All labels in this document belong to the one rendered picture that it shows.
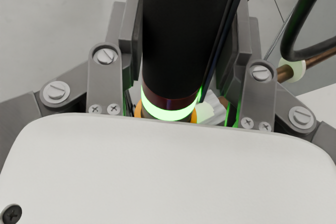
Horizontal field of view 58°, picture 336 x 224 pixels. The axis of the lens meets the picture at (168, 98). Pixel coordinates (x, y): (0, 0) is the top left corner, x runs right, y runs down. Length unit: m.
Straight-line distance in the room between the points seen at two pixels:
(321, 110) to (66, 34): 1.98
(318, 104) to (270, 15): 2.07
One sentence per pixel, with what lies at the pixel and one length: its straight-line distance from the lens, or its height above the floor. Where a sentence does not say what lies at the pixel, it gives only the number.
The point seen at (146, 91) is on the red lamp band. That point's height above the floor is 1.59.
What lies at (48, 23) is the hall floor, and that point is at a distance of 2.48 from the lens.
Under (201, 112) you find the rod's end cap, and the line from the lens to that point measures 0.24.
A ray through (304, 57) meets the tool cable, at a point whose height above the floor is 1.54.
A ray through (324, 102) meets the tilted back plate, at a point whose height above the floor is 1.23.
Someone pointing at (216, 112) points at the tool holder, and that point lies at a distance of 0.25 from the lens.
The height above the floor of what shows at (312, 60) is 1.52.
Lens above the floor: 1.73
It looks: 59 degrees down
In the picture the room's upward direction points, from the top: 9 degrees clockwise
